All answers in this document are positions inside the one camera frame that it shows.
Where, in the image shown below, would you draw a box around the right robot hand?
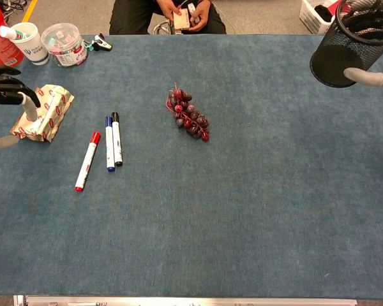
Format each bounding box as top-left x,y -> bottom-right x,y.
343,67 -> 383,87

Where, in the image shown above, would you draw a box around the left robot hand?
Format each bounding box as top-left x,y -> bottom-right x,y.
0,65 -> 41,151

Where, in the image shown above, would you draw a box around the black mesh pen cup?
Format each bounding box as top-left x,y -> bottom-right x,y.
309,0 -> 383,89

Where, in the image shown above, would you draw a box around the red capped whiteboard marker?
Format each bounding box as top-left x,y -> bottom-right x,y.
74,131 -> 101,193

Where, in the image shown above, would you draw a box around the blue capped whiteboard marker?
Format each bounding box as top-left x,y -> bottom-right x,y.
104,115 -> 116,173

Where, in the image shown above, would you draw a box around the black capped whiteboard marker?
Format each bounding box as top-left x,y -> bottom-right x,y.
110,112 -> 124,167

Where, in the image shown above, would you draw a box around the red cylindrical canister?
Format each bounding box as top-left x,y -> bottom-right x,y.
0,2 -> 25,69

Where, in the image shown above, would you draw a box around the white paper cup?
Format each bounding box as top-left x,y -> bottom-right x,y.
11,22 -> 50,66

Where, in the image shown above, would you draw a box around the white tube green label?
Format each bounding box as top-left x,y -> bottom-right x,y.
0,25 -> 33,41

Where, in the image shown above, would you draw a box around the clear plastic jar of clips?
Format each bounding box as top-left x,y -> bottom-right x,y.
40,22 -> 89,68

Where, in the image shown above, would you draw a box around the white plastic basket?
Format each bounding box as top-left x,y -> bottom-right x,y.
299,0 -> 339,35

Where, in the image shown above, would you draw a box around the black silver binder clip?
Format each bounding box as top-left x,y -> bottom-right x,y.
91,33 -> 113,52

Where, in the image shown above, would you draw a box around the seated person black trousers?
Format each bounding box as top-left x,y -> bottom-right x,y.
109,0 -> 227,35

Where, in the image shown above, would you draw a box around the chrome stool base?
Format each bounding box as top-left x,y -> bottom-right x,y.
152,18 -> 176,35

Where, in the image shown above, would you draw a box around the bunch of red grapes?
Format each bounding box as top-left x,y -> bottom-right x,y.
165,82 -> 211,143

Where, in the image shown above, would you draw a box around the handheld smartphone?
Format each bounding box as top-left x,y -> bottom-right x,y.
173,8 -> 192,31

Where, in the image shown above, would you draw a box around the blue felt table cloth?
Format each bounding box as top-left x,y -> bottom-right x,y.
0,33 -> 383,300

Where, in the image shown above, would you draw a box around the black cable bundle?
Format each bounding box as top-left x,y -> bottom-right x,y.
0,0 -> 29,20

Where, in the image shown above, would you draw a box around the aluminium rail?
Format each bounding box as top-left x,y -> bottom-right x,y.
13,295 -> 358,306

